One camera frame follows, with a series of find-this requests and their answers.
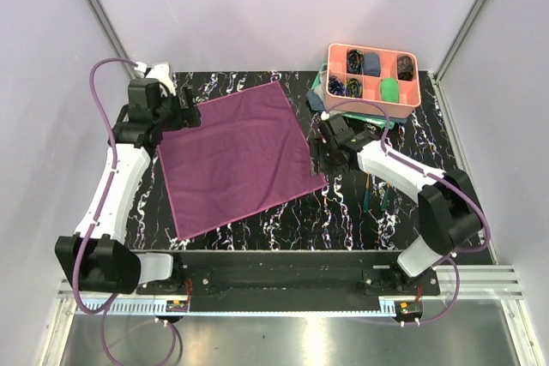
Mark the green rolled napkin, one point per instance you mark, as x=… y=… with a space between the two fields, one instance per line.
x=390 y=91

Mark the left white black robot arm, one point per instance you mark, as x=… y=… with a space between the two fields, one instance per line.
x=95 y=257

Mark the colourful band bundle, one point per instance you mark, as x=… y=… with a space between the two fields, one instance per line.
x=353 y=88
x=336 y=87
x=354 y=59

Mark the purple cloth napkin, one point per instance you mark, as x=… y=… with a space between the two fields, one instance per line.
x=249 y=154

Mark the colourful band bundle left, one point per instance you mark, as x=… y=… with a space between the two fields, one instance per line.
x=336 y=87

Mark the colourful band bundle middle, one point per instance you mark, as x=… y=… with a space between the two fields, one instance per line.
x=353 y=88

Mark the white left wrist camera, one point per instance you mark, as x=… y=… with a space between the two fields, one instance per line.
x=161 y=72

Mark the gold spoon teal handle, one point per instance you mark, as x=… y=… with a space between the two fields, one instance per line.
x=367 y=194

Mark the dark patterned rolled napkin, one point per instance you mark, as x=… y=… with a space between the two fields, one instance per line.
x=405 y=68

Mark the colourful band bundle top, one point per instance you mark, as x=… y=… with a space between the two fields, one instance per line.
x=354 y=59

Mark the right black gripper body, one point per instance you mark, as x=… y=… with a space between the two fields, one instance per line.
x=328 y=154

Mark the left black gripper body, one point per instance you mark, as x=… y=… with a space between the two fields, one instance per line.
x=172 y=116

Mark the pink compartment tray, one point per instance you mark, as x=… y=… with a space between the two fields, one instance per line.
x=370 y=104

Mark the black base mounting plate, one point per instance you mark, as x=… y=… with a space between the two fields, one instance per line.
x=212 y=271

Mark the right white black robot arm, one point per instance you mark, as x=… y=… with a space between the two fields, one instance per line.
x=449 y=210

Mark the blue rolled napkin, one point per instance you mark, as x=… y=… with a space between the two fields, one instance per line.
x=371 y=64

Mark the gold fork teal handle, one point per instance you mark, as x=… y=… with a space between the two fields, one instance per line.
x=386 y=195

